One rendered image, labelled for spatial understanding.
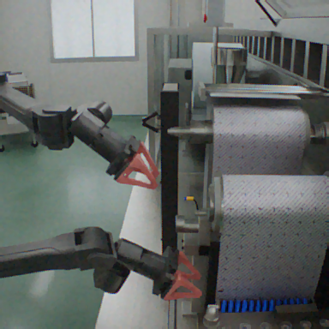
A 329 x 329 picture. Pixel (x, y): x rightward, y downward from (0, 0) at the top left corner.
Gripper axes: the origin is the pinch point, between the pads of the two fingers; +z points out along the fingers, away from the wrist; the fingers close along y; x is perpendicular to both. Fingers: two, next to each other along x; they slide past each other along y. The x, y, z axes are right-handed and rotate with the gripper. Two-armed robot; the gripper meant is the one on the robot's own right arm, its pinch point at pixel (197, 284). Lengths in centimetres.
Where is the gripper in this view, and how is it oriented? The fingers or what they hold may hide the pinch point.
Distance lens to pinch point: 81.5
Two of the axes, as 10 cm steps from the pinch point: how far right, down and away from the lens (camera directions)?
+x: 4.7, -8.0, -3.7
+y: -0.5, 4.0, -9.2
